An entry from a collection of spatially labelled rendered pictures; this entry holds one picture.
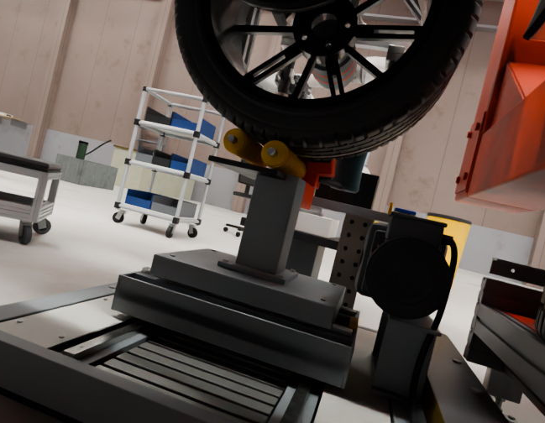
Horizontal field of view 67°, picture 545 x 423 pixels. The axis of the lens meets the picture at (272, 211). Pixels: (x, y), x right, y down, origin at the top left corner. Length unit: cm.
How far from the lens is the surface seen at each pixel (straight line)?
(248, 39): 127
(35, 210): 189
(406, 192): 1082
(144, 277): 96
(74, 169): 707
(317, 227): 198
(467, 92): 1146
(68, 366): 72
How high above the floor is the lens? 38
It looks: 1 degrees down
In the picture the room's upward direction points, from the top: 14 degrees clockwise
